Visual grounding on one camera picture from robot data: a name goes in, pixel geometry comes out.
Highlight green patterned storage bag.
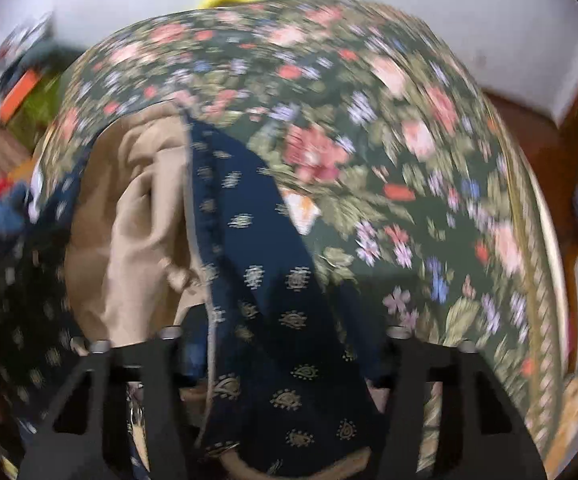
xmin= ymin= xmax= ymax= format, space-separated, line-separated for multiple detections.
xmin=4 ymin=70 xmax=63 ymax=152

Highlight folded blue denim jeans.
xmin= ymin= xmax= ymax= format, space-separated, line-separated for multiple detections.
xmin=0 ymin=181 xmax=30 ymax=238

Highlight navy patterned hooded garment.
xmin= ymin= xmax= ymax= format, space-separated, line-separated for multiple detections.
xmin=0 ymin=103 xmax=379 ymax=479

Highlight pile of clutter with boxes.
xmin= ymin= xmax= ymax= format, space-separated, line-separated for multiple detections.
xmin=0 ymin=13 xmax=84 ymax=109

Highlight beige patterned blanket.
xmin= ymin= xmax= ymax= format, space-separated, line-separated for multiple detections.
xmin=536 ymin=375 xmax=578 ymax=479

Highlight orange box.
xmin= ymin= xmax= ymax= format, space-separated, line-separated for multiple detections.
xmin=0 ymin=70 xmax=40 ymax=125

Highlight green floral bedspread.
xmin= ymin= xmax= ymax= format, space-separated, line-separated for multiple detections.
xmin=32 ymin=0 xmax=565 ymax=477

